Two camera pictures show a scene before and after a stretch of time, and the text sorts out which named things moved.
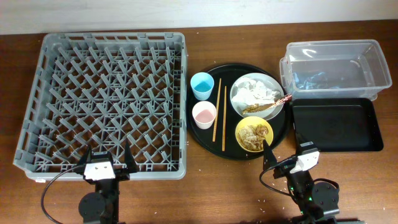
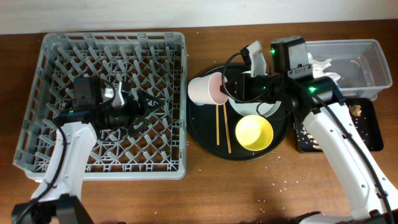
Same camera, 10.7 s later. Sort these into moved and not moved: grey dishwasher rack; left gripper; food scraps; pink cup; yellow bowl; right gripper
Moved: food scraps; pink cup; right gripper; left gripper
Not moved: yellow bowl; grey dishwasher rack
